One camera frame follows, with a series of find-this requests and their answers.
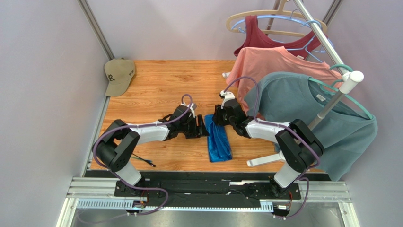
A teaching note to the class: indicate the beige baseball cap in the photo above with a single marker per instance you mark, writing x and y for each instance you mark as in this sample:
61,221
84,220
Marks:
119,73

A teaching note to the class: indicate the salmon pink t-shirt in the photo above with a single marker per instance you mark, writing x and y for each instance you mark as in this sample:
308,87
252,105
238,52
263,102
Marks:
259,62

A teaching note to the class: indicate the black fork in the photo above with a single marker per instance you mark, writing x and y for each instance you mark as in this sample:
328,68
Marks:
150,162

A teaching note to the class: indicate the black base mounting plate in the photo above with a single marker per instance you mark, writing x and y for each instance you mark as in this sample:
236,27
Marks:
206,189

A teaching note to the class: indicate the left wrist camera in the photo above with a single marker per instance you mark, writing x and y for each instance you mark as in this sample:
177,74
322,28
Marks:
191,106

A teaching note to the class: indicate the beige wooden hanger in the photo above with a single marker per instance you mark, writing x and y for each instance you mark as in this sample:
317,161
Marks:
234,21

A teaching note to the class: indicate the blue cloth napkin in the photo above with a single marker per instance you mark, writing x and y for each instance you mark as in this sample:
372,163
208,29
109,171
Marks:
218,144

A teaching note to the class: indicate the teal t-shirt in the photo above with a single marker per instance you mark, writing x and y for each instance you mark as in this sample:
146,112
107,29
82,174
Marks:
344,132

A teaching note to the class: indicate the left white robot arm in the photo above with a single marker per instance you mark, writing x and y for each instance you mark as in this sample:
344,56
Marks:
115,146

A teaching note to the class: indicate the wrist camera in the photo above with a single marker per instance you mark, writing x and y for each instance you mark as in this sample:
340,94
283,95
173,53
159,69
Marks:
191,106
226,96

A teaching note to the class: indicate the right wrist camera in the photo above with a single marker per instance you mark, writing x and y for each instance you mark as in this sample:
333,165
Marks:
226,96

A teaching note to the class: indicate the maroon tank top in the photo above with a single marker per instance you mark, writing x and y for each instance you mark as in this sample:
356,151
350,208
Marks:
256,38

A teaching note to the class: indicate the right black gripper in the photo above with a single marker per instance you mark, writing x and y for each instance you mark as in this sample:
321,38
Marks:
222,117

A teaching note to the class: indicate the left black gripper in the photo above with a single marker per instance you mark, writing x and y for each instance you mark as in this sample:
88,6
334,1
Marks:
199,131

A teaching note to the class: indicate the aluminium frame rail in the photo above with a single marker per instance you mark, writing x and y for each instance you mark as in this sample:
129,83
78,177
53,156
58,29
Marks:
98,193

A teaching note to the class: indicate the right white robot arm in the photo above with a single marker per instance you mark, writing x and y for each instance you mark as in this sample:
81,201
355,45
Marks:
298,146

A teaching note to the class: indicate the teal green hanger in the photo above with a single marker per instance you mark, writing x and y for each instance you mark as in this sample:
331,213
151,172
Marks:
341,88

